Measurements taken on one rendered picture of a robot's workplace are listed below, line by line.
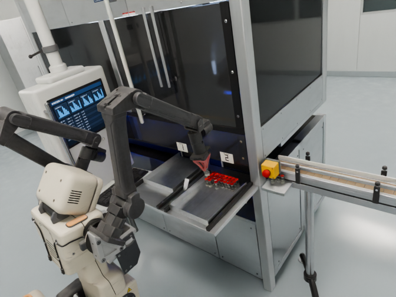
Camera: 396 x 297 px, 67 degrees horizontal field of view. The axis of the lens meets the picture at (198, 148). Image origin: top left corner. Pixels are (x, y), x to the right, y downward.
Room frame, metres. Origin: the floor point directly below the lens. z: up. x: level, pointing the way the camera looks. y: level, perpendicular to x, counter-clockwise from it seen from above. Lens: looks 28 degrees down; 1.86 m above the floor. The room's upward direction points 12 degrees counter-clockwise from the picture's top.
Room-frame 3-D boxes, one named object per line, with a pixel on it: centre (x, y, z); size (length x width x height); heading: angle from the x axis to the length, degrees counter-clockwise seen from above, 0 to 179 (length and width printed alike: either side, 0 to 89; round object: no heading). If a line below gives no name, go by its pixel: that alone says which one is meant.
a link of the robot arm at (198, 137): (1.20, 0.00, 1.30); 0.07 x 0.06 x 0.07; 138
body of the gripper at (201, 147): (1.19, 0.00, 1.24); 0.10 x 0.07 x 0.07; 152
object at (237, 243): (2.37, 0.10, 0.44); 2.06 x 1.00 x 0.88; 45
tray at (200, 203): (1.28, 0.00, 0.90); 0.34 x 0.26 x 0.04; 135
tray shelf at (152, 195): (1.43, 0.09, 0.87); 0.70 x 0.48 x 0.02; 45
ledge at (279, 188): (1.29, -0.38, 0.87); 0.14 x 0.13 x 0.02; 135
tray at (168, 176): (1.60, 0.16, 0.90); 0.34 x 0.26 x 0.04; 135
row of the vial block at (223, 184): (1.36, -0.08, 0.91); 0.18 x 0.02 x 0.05; 44
